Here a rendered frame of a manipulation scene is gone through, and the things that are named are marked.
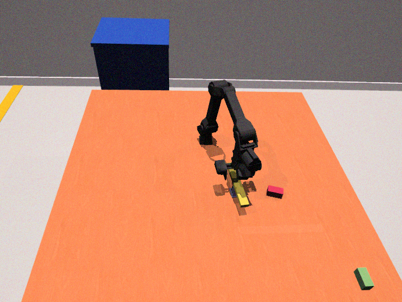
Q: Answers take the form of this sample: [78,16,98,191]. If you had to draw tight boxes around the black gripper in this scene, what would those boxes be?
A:
[214,150,262,180]

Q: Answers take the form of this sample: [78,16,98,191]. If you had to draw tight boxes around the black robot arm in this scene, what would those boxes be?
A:
[197,80,262,180]

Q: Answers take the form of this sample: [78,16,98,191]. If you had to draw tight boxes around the green rectangular block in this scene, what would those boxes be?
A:
[354,267,374,290]

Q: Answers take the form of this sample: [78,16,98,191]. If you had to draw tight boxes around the red rectangular block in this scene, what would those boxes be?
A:
[267,185,284,199]

